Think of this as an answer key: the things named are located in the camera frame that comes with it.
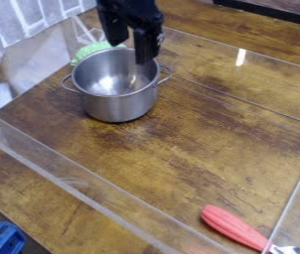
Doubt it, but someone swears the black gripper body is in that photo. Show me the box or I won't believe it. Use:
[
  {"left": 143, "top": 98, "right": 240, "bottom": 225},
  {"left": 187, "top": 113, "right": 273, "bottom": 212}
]
[{"left": 96, "top": 0, "right": 163, "bottom": 30}]

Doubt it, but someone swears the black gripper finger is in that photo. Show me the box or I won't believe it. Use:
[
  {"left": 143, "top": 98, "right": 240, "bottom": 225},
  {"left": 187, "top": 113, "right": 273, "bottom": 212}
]
[
  {"left": 133, "top": 27, "right": 165, "bottom": 64},
  {"left": 99, "top": 14, "right": 129, "bottom": 47}
]

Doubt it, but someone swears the green knitted object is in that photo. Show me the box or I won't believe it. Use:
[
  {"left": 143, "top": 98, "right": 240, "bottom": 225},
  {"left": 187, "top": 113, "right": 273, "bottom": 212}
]
[{"left": 71, "top": 41, "right": 112, "bottom": 65}]

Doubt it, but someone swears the silver metal pot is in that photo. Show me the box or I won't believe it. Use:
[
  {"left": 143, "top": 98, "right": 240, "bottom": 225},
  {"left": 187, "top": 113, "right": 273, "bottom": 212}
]
[{"left": 62, "top": 48, "right": 173, "bottom": 123}]

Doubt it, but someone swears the blue object at corner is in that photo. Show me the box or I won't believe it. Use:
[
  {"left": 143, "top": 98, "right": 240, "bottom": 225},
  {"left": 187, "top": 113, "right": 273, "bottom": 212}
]
[{"left": 0, "top": 221, "right": 27, "bottom": 254}]

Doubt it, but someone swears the black bar at table edge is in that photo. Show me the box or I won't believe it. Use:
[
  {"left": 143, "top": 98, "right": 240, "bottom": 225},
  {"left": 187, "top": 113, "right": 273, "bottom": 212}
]
[{"left": 213, "top": 0, "right": 300, "bottom": 24}]

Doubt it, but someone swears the clear acrylic enclosure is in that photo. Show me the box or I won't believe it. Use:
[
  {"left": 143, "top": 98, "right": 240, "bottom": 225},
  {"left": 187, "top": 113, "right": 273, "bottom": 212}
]
[{"left": 0, "top": 23, "right": 300, "bottom": 254}]

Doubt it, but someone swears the red handled utensil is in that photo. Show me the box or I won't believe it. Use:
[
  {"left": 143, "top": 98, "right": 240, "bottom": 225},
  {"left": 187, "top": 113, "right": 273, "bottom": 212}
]
[{"left": 201, "top": 204, "right": 300, "bottom": 254}]

